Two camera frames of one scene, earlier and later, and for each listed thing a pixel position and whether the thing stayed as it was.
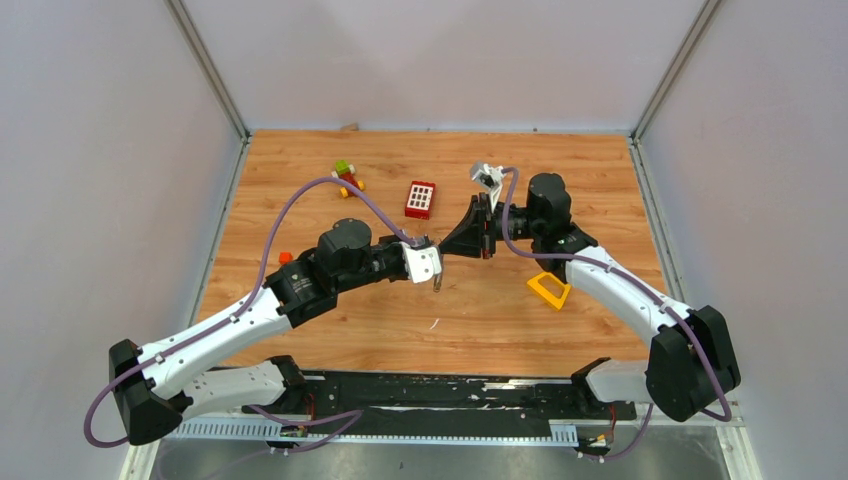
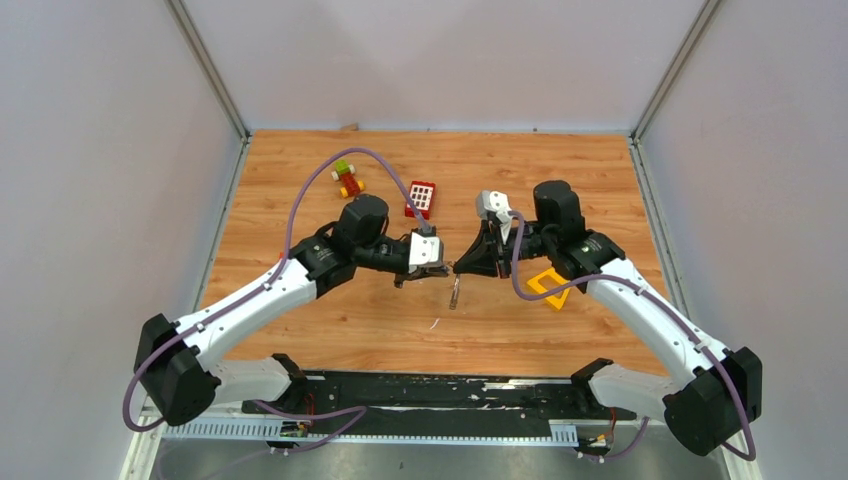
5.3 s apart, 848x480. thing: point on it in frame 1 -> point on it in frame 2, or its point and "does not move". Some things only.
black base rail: [447, 396] does not move
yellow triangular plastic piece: [557, 302] does not move
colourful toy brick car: [346, 172] does not move
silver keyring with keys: [437, 283] -> [454, 299]
